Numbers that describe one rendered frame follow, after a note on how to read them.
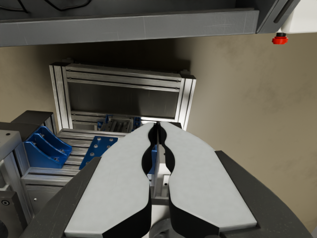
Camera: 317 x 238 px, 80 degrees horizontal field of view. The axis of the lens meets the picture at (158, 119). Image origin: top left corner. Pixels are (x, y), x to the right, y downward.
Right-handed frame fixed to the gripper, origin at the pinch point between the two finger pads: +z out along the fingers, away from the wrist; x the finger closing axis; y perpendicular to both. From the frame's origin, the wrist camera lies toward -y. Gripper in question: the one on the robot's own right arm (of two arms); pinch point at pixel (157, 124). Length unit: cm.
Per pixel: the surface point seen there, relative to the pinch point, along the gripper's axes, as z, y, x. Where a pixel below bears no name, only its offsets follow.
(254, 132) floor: 122, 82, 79
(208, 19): 26.9, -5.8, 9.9
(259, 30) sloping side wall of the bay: 26.6, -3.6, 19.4
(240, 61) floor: 122, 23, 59
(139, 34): 26.9, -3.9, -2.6
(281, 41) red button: 40, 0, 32
